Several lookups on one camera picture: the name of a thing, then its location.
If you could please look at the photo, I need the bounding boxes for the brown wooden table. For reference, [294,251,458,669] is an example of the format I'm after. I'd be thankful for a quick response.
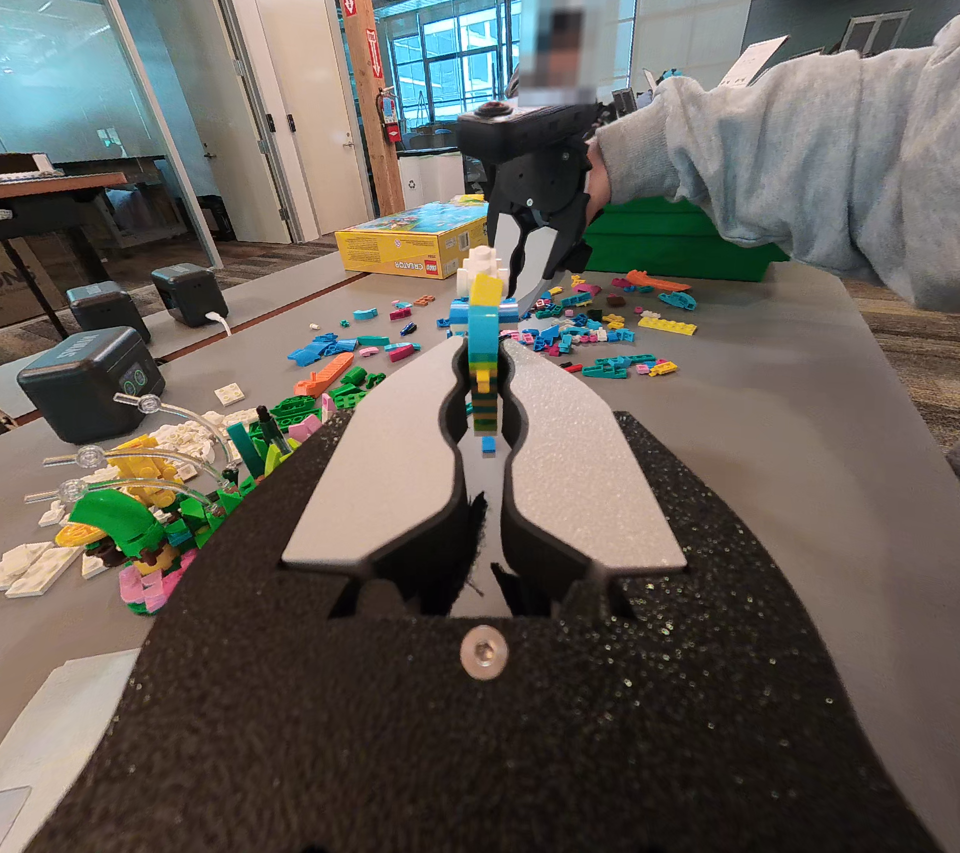
[0,151,130,346]

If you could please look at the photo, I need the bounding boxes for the cluster of blue bricks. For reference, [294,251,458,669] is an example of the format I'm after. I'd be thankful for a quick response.
[287,332,361,368]

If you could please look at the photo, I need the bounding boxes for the black computer monitor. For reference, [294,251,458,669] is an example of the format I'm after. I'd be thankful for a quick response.
[741,0,960,68]

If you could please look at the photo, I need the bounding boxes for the white door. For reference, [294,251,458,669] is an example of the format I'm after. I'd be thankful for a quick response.
[242,0,374,241]

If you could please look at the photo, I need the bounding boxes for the cardboard box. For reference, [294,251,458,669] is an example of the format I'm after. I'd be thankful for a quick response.
[0,244,70,331]

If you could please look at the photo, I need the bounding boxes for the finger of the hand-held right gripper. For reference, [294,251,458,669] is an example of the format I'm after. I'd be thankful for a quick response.
[489,212,526,301]
[516,226,583,304]

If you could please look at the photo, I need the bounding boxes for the white recycling bin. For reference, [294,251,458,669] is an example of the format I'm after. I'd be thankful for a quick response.
[396,150,468,214]

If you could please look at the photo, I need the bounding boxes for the propped instruction booklet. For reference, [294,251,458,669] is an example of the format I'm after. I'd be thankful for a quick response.
[718,32,792,89]

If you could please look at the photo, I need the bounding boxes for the orange brick separator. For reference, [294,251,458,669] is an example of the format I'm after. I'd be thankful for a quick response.
[292,350,357,400]

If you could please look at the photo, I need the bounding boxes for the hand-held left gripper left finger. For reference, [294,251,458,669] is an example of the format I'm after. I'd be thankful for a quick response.
[279,335,468,578]

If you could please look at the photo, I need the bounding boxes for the person's right hand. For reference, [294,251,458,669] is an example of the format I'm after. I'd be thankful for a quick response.
[585,139,612,222]

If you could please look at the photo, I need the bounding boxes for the orange wedge plate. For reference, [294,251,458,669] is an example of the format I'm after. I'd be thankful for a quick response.
[624,268,693,295]

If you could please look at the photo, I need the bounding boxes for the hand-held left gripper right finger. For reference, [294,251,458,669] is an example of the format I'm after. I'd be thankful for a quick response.
[499,339,689,580]

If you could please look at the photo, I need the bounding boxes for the pile of green bricks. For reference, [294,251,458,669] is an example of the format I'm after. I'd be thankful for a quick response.
[246,364,389,443]

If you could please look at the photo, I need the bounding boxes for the glass office door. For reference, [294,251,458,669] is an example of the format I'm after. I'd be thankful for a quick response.
[75,0,295,248]

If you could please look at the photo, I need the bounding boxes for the wooden post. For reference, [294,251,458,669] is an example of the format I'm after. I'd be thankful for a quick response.
[319,0,408,218]

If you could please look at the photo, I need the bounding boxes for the brick flower model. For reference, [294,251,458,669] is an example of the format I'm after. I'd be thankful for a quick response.
[54,401,303,619]

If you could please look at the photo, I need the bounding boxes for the yellow brick set box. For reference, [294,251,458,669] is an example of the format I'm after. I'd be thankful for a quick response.
[333,197,494,284]

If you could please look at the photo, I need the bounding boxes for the small white brick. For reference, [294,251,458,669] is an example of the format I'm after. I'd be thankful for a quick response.
[456,245,504,299]

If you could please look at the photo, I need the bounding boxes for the stacked green plastic bins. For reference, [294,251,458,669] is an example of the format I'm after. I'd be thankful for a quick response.
[579,195,790,284]

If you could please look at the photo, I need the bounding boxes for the grey desk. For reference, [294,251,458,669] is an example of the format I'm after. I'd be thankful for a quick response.
[0,245,954,853]

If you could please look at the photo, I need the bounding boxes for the person's right forearm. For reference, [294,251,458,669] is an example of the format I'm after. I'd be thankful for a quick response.
[596,15,960,312]

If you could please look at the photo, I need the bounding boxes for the striped brick fish model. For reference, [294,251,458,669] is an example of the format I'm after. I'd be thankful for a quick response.
[437,245,522,437]

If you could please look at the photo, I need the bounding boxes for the brick instruction booklet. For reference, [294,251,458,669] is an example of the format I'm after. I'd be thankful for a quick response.
[0,645,141,853]

